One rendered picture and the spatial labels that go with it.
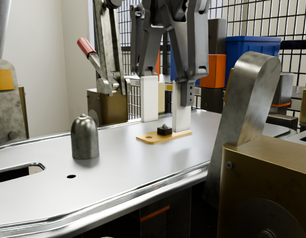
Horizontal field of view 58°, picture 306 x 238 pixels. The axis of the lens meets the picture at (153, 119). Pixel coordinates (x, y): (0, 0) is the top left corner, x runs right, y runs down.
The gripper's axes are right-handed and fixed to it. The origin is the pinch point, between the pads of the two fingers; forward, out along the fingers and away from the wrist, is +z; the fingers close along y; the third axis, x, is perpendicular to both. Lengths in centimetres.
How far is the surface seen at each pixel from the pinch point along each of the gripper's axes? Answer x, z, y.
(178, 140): -0.3, 4.5, 3.3
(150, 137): -2.6, 4.3, -0.1
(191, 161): -4.4, 4.4, 9.6
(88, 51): -0.7, -7.8, -21.9
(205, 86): 28.4, 0.8, -16.3
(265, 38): 41.9, -10.9, -8.9
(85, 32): 142, -33, -315
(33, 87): 80, 36, -345
